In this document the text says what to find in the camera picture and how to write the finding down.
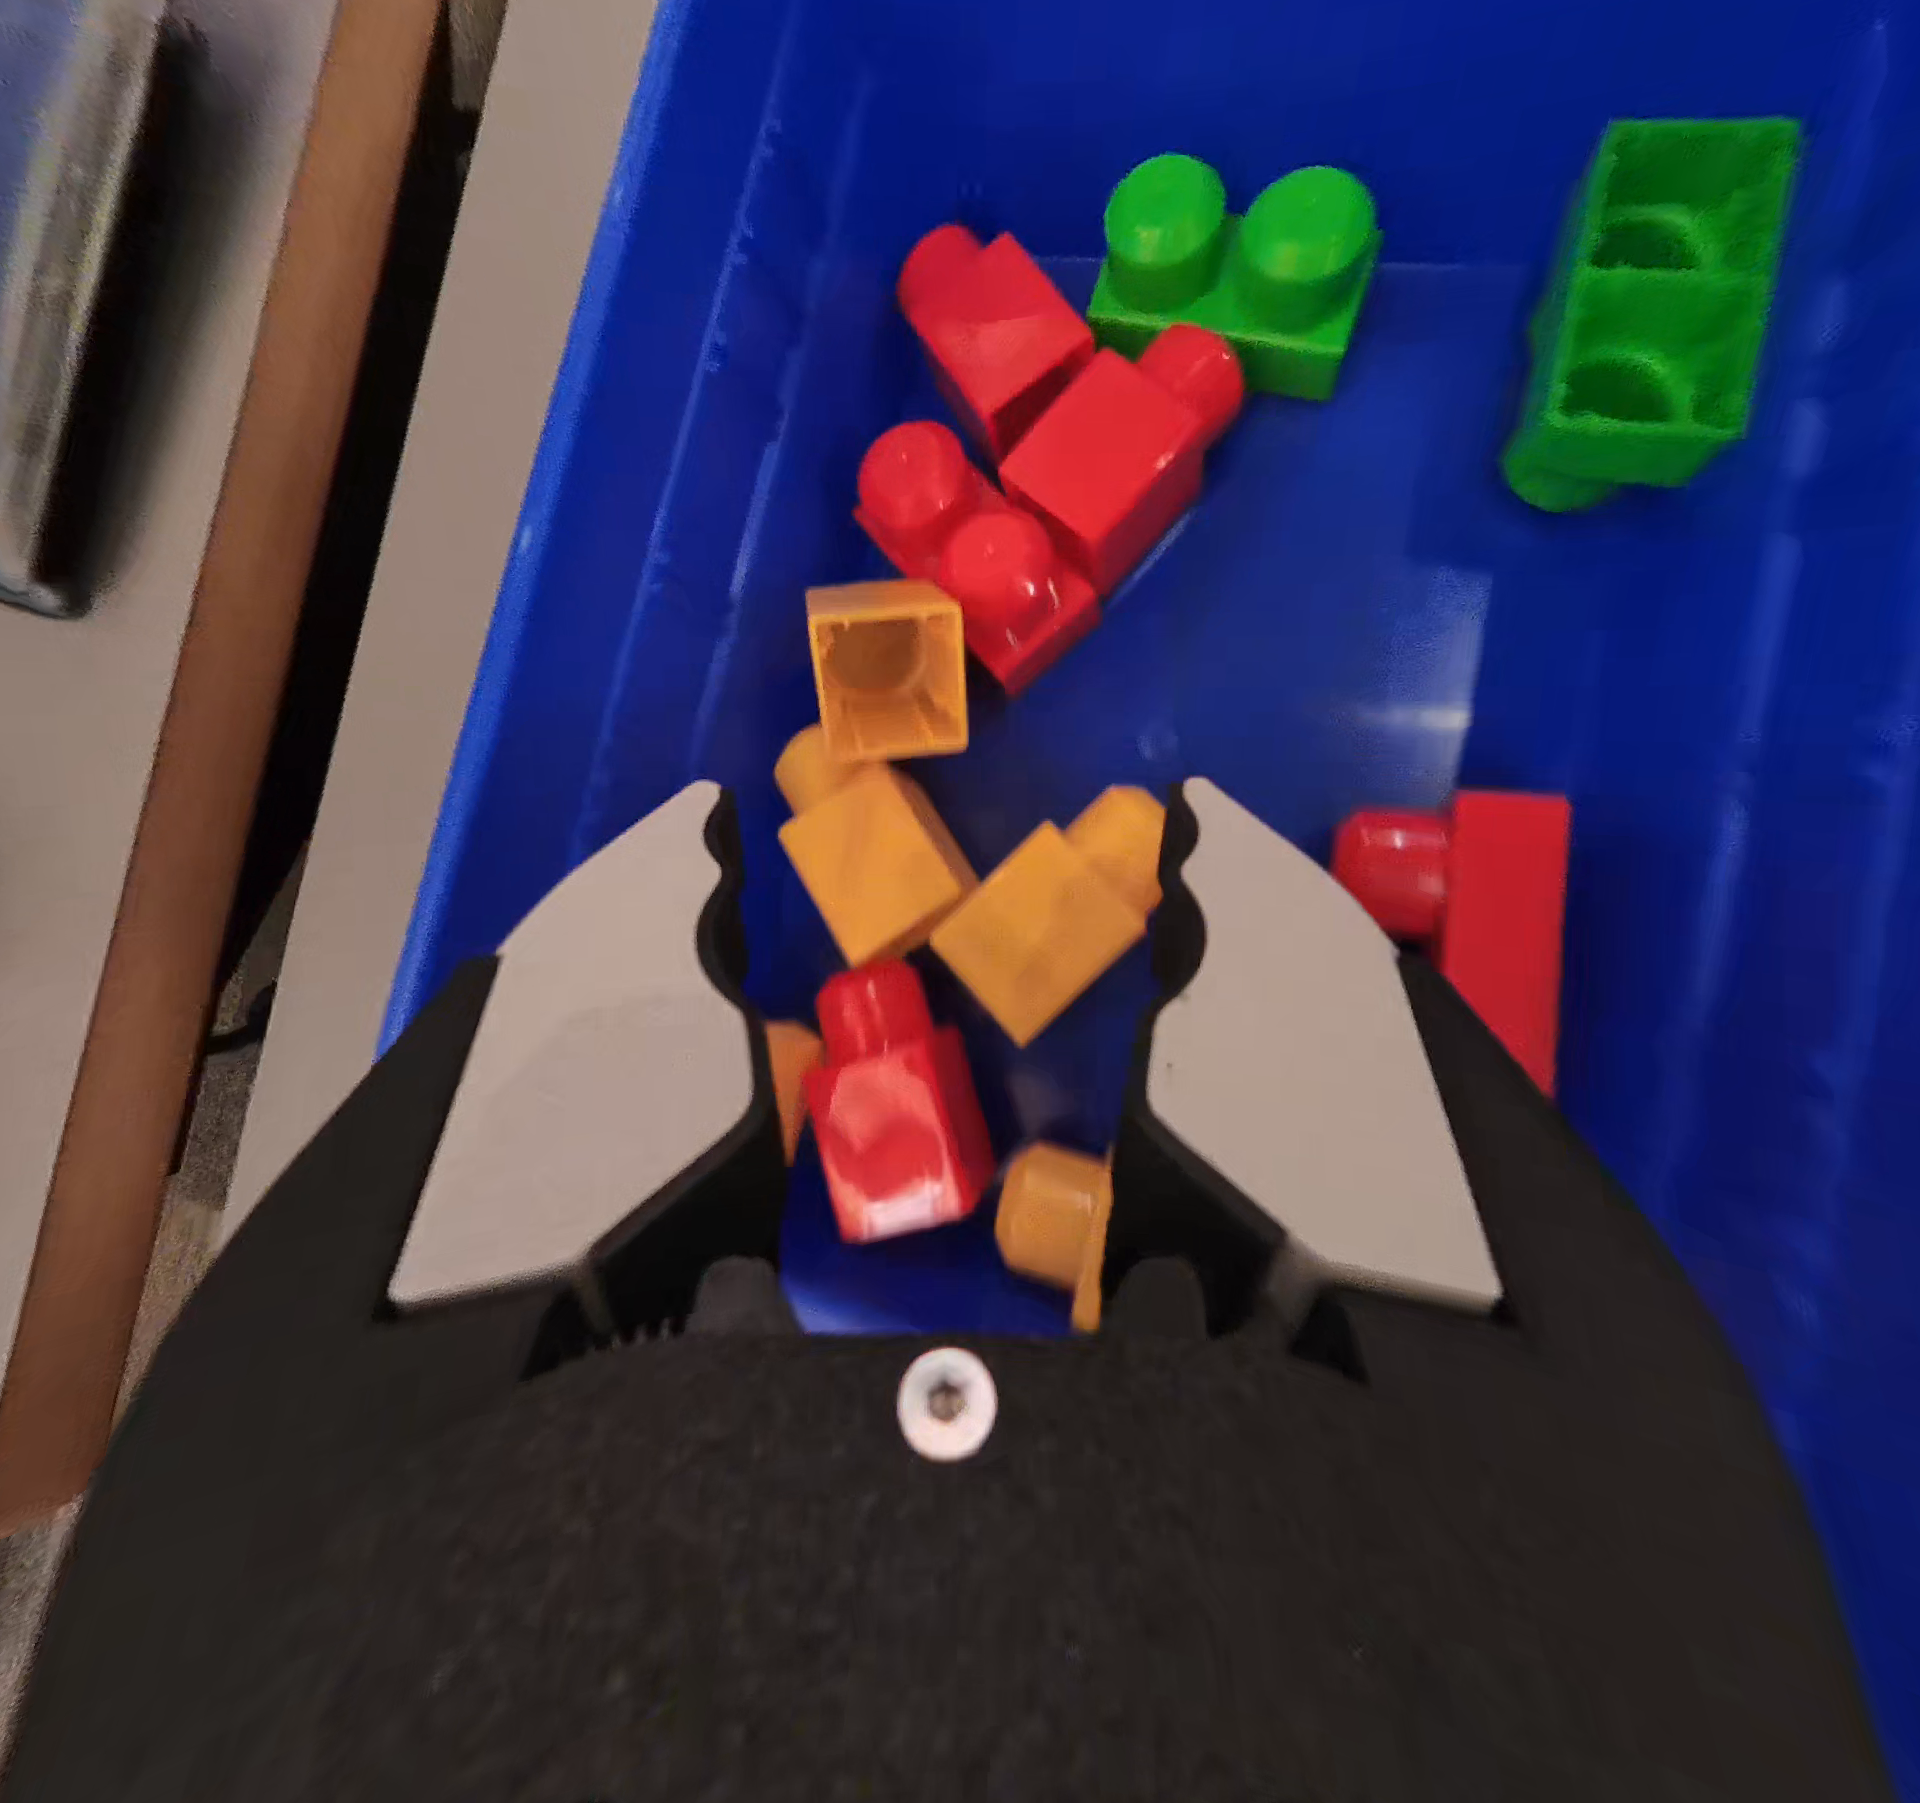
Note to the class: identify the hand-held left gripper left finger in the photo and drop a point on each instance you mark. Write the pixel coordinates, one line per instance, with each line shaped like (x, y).
(585, 1083)

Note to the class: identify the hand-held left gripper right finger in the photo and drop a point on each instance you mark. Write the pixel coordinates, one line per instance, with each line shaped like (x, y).
(1306, 1083)

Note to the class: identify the pile of colourful toy blocks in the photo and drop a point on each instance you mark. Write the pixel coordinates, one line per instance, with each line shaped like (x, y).
(1036, 935)

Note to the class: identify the blue plastic bin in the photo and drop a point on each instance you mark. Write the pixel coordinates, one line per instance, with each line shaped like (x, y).
(1351, 603)

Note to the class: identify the brown-edged side table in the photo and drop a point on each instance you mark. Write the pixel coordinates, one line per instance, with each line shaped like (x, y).
(91, 812)

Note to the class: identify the grey rounded device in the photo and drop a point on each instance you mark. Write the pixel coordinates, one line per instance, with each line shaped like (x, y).
(74, 258)

